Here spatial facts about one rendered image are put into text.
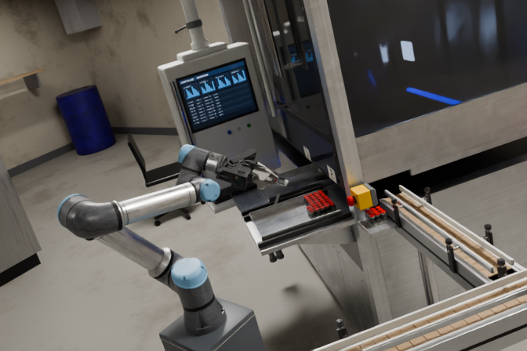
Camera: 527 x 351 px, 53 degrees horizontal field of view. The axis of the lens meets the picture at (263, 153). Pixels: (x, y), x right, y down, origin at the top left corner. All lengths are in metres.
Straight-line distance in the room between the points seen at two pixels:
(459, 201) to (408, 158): 0.32
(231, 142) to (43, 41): 6.46
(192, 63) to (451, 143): 1.38
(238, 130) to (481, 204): 1.33
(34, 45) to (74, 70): 0.71
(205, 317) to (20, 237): 3.30
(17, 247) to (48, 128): 4.27
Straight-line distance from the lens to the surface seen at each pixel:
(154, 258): 1.90
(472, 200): 2.37
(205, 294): 1.86
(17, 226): 4.98
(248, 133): 2.98
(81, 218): 1.67
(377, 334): 1.48
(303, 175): 2.69
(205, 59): 2.86
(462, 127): 2.24
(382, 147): 2.09
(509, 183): 2.45
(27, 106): 8.92
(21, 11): 9.06
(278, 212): 2.35
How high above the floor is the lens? 1.87
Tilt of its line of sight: 18 degrees down
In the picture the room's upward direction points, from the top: 15 degrees counter-clockwise
